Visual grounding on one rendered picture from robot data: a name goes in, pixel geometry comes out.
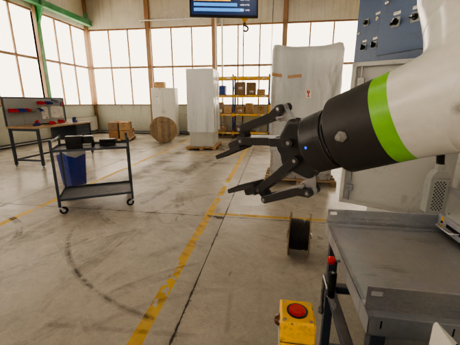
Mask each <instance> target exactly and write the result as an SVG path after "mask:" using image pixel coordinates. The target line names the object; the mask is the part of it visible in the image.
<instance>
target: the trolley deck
mask: <svg viewBox="0 0 460 345"><path fill-rule="evenodd" d="M324 231H325V233H326V235H327V238H328V240H329V243H330V245H331V248H332V250H333V253H334V255H335V258H336V259H339V260H340V262H338V266H339V267H340V270H341V273H342V276H343V278H344V280H345V283H346V286H347V288H348V291H349V293H350V296H351V298H352V300H353V303H354V305H355V308H356V310H357V313H358V315H359V318H360V321H361V323H362V325H363V328H364V331H365V332H366V335H373V336H379V337H390V338H397V339H404V340H415V341H421V342H430V338H431V332H432V329H433V325H434V323H436V322H438V324H439V325H440V326H441V327H442V328H443V329H444V330H445V331H446V332H447V333H448V334H449V335H450V336H451V337H452V338H453V340H454V341H455V342H456V343H458V345H460V319H452V318H440V317H432V316H420V315H413V314H400V313H393V312H386V311H372V310H366V309H365V307H364V306H363V303H362V301H361V299H362V298H364V299H366V294H367V289H368V285H369V286H377V287H385V288H400V289H408V290H423V291H431V292H445V293H453V294H460V243H458V242H457V241H456V240H454V239H453V238H452V237H450V236H449V235H448V234H447V233H433V232H421V231H400V230H389V229H367V228H356V227H334V226H328V224H327V219H326V222H325V230H324Z"/></svg>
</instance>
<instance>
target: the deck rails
mask: <svg viewBox="0 0 460 345"><path fill-rule="evenodd" d="M331 212H337V215H334V214H330V213H331ZM438 216H439V215H437V214H412V213H399V212H374V211H361V210H348V209H328V216H327V224H328V226H334V227H356V228H367V229H389V230H400V231H421V232H433V233H445V232H443V231H442V230H441V229H440V228H438V227H437V226H436V225H435V223H437V220H438ZM372 291H375V292H383V295H382V296H377V295H371V293H372ZM361 301H362V303H363V306H364V307H365V309H366V310H372V311H386V312H393V313H400V314H413V315H420V316H432V317H440V318H452V319H460V294H453V293H445V292H431V291H423V290H408V289H400V288H392V287H377V286H369V285H368V289H367V294H366V299H364V298H362V299H361Z"/></svg>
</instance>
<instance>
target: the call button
mask: <svg viewBox="0 0 460 345"><path fill-rule="evenodd" d="M289 311H290V313H291V314H292V315H294V316H304V315H305V313H306V310H305V308H304V307H303V306H302V305H299V304H293V305H290V307H289Z"/></svg>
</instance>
